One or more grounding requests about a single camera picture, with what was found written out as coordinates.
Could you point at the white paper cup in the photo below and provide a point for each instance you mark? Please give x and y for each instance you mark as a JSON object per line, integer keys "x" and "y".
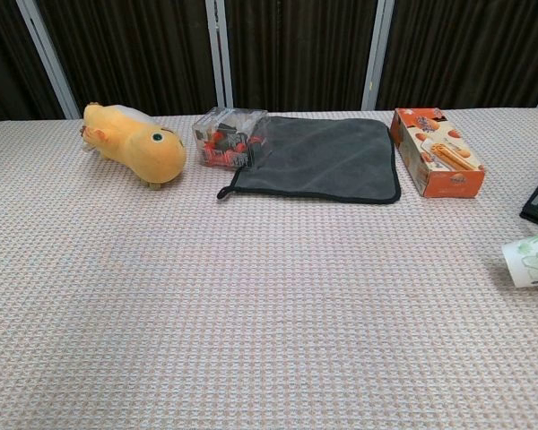
{"x": 533, "y": 264}

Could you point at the gray cloth with black trim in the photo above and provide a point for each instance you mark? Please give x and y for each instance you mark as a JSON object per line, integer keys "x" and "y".
{"x": 323, "y": 157}

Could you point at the clear plastic box of clips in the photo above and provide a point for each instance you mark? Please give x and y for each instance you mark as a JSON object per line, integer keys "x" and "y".
{"x": 224, "y": 143}

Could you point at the beige woven tablecloth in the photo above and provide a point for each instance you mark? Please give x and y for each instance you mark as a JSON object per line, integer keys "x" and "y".
{"x": 206, "y": 291}

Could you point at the yellow plush toy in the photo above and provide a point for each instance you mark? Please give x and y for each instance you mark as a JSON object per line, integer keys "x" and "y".
{"x": 134, "y": 143}

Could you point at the black folding screen panel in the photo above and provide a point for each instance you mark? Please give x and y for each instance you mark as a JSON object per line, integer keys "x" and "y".
{"x": 296, "y": 54}
{"x": 466, "y": 54}
{"x": 130, "y": 54}
{"x": 9, "y": 67}

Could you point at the orange cookie box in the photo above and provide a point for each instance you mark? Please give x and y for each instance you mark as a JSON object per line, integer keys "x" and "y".
{"x": 448, "y": 179}

